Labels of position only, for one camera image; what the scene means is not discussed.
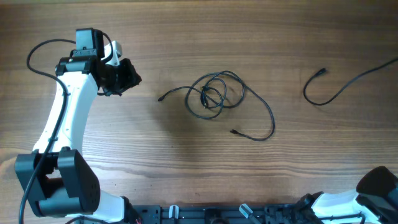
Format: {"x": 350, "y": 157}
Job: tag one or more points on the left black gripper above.
{"x": 127, "y": 76}

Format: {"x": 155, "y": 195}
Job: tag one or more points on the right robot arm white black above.
{"x": 374, "y": 200}

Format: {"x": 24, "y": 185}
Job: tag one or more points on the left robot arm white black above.
{"x": 56, "y": 180}

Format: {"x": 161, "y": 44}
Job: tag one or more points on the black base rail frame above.
{"x": 278, "y": 214}

